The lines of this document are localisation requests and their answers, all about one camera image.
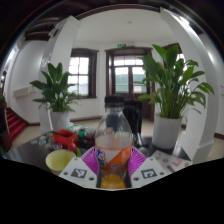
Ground small red ball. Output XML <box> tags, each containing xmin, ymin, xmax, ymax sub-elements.
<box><xmin>67</xmin><ymin>142</ymin><xmax>79</xmax><ymax>153</ymax></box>

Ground black chair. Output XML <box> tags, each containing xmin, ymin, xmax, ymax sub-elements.
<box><xmin>123</xmin><ymin>98</ymin><xmax>144</xmax><ymax>134</ymax></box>

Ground red carpeted stairs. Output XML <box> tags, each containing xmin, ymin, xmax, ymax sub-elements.
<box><xmin>4</xmin><ymin>107</ymin><xmax>29</xmax><ymax>143</ymax></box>

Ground large potted green plant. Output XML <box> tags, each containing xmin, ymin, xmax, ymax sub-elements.
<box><xmin>138</xmin><ymin>43</ymin><xmax>215</xmax><ymax>150</ymax></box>

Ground clear orange drink bottle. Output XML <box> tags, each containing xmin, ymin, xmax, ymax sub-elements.
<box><xmin>94</xmin><ymin>95</ymin><xmax>134</xmax><ymax>190</ymax></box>

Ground group of round stickers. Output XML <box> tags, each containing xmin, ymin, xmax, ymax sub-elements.
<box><xmin>31</xmin><ymin>134</ymin><xmax>63</xmax><ymax>149</ymax></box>

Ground dark framed wide window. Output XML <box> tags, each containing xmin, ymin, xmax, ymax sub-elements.
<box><xmin>68</xmin><ymin>48</ymin><xmax>99</xmax><ymax>99</ymax></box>

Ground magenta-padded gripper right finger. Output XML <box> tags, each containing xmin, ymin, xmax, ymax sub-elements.
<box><xmin>128</xmin><ymin>146</ymin><xmax>171</xmax><ymax>189</ymax></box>

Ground pale yellow cup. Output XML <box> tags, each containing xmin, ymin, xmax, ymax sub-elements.
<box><xmin>45</xmin><ymin>148</ymin><xmax>77</xmax><ymax>176</ymax></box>

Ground small potted green plant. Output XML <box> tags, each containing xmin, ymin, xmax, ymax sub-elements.
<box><xmin>29</xmin><ymin>62</ymin><xmax>81</xmax><ymax>132</ymax></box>

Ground dark wooden double door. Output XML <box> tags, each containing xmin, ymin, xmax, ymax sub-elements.
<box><xmin>104</xmin><ymin>46</ymin><xmax>155</xmax><ymax>101</ymax></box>

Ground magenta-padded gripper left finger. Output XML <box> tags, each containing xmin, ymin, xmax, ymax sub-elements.
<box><xmin>58</xmin><ymin>145</ymin><xmax>102</xmax><ymax>189</ymax></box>

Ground red plastic basket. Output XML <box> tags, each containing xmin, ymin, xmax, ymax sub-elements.
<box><xmin>52</xmin><ymin>129</ymin><xmax>79</xmax><ymax>146</ymax></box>

